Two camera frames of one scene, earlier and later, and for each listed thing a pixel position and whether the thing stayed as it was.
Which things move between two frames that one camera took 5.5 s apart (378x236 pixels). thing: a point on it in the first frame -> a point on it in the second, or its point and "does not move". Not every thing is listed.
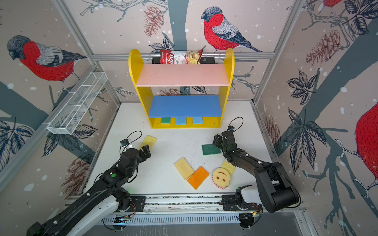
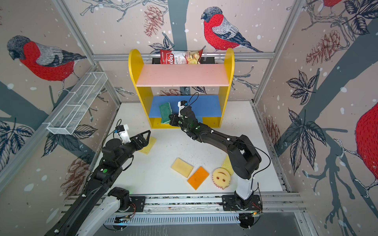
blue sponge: x=197 y=120 does not move
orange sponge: x=198 y=178 does not move
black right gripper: x=216 y=140 -> x=174 y=120
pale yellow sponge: x=183 y=167 does not move
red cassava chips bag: x=171 y=57 does not move
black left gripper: x=146 y=151 -> x=140 y=137
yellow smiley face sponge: x=221 y=177 does not move
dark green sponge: x=210 y=149 -> x=165 y=111
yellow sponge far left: x=149 y=140 does not move
